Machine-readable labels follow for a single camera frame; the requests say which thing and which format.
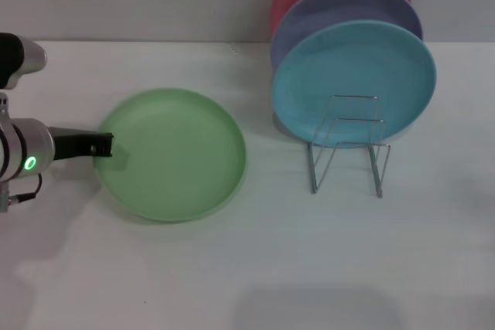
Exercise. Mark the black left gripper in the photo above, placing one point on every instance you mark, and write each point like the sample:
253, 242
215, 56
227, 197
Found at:
71, 144

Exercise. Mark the green plastic plate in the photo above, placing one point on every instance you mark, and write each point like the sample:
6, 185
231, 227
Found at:
174, 160

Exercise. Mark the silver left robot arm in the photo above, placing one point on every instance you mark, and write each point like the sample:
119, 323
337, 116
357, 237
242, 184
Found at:
27, 144

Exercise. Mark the light blue plastic plate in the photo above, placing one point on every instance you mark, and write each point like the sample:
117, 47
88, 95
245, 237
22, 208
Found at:
348, 71

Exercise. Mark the purple plastic plate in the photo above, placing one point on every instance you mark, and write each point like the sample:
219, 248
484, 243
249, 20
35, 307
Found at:
348, 7

